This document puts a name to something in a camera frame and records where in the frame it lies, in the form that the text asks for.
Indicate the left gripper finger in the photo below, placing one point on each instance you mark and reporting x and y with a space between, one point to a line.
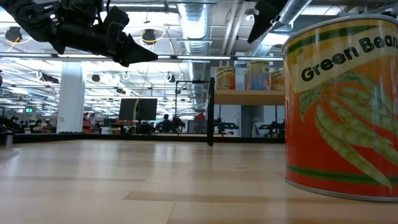
133 46
133 59

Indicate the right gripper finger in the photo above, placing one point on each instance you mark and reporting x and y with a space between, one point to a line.
259 12
273 11

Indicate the corn tin can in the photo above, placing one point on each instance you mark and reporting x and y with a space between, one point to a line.
277 81

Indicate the green beans tin can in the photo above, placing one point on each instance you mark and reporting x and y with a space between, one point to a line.
225 79
342 124

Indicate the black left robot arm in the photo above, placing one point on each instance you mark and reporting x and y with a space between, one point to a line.
37 21

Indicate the black background robot arm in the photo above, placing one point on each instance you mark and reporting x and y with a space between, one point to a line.
273 127
227 126

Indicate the black hanging ceiling device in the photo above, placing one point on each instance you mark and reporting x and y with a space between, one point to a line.
149 35
13 34

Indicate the black computer monitor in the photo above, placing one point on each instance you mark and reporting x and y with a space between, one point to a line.
136 109

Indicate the white building column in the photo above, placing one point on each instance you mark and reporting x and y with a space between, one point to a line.
71 99

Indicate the person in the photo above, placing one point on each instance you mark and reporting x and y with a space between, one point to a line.
166 124

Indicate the red cabinet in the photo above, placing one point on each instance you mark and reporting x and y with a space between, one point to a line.
88 124

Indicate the small red object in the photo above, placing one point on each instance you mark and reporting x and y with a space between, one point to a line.
200 117

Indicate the silver ventilation duct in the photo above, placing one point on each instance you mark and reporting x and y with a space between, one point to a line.
194 25
292 12

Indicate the thin black background frame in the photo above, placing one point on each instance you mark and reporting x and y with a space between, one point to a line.
192 81

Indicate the long ceiling light rail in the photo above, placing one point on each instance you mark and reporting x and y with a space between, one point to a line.
202 57

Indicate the black shelf side post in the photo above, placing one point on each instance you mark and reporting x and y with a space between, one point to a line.
211 118

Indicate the black aluminium table frame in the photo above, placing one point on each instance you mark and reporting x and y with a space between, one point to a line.
46 138

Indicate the small grey metal post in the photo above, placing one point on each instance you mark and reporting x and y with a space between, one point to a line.
9 141

